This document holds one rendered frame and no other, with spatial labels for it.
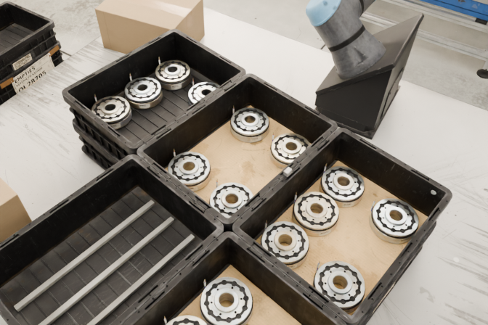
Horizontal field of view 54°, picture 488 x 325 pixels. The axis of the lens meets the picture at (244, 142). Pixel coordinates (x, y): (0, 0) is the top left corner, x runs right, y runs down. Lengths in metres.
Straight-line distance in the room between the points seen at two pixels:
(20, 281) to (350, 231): 0.71
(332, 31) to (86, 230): 0.81
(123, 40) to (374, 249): 1.11
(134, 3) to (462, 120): 1.15
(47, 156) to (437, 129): 1.17
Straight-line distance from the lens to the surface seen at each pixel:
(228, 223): 0.99
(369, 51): 1.39
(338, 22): 1.36
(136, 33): 1.71
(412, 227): 1.14
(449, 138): 1.60
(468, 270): 1.33
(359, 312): 0.93
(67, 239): 1.15
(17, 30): 2.44
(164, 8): 1.72
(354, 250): 1.11
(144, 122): 1.34
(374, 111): 1.44
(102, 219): 1.16
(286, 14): 3.31
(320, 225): 1.09
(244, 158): 1.23
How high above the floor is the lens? 1.76
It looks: 47 degrees down
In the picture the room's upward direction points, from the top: 2 degrees clockwise
